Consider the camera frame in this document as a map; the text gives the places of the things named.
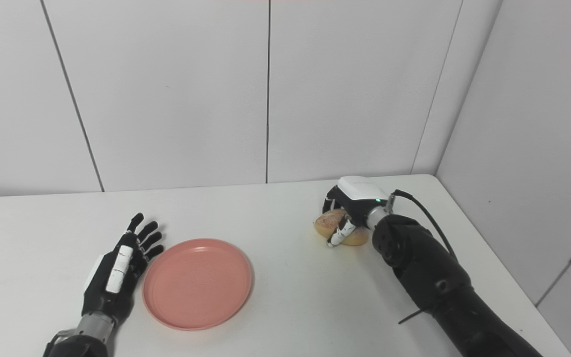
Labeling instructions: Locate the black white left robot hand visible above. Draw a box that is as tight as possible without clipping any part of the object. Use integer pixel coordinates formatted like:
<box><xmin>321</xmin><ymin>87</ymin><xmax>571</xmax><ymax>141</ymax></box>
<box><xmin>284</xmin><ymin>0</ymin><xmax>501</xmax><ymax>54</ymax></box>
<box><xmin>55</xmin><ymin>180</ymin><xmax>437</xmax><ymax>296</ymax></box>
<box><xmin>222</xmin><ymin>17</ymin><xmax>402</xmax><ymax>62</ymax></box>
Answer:
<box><xmin>81</xmin><ymin>213</ymin><xmax>165</xmax><ymax>328</ymax></box>

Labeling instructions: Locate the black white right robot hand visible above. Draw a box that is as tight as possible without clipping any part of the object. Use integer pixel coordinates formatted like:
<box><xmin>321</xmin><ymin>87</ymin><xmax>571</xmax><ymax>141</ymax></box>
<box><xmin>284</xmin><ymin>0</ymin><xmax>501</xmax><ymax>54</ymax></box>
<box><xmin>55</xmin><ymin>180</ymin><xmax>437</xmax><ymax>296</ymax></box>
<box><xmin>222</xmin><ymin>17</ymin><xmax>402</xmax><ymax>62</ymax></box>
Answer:
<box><xmin>322</xmin><ymin>176</ymin><xmax>390</xmax><ymax>248</ymax></box>

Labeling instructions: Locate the golden crusty bread roll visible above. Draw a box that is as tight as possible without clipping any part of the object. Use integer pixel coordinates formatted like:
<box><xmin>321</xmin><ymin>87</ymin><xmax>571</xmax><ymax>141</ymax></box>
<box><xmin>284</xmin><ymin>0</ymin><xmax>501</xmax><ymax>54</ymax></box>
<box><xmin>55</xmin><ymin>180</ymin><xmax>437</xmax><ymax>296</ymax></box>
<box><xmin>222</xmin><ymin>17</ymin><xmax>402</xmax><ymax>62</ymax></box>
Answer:
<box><xmin>314</xmin><ymin>209</ymin><xmax>369</xmax><ymax>246</ymax></box>

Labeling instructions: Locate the pink round plate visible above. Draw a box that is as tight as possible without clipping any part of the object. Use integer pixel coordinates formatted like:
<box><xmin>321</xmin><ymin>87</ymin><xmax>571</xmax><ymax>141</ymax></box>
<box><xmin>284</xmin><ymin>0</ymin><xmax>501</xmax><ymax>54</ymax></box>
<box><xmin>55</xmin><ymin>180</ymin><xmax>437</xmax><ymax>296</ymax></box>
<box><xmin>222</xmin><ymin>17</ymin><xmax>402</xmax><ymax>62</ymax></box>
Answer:
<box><xmin>142</xmin><ymin>238</ymin><xmax>253</xmax><ymax>331</ymax></box>

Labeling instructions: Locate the black zip tie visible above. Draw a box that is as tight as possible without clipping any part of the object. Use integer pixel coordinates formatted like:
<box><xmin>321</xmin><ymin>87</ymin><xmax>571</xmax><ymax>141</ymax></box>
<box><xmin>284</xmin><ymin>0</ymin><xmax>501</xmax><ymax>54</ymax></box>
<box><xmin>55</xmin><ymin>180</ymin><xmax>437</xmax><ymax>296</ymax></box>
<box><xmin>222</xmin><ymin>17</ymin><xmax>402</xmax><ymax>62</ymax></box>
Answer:
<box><xmin>398</xmin><ymin>308</ymin><xmax>427</xmax><ymax>325</ymax></box>

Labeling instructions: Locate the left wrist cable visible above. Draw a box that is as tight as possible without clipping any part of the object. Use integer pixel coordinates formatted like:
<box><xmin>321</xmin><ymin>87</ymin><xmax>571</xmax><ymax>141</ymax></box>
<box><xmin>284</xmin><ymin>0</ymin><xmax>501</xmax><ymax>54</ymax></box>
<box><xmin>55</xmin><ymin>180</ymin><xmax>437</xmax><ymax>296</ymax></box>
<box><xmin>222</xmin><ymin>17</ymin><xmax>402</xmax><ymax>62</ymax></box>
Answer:
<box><xmin>45</xmin><ymin>329</ymin><xmax>79</xmax><ymax>350</ymax></box>

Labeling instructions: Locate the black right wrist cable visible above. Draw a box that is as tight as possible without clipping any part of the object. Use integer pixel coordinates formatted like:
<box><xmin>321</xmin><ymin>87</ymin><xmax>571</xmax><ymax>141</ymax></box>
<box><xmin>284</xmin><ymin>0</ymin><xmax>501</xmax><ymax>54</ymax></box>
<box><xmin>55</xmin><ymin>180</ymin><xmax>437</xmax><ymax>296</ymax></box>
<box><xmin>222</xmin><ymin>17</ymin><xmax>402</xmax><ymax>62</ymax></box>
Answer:
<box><xmin>387</xmin><ymin>189</ymin><xmax>459</xmax><ymax>261</ymax></box>

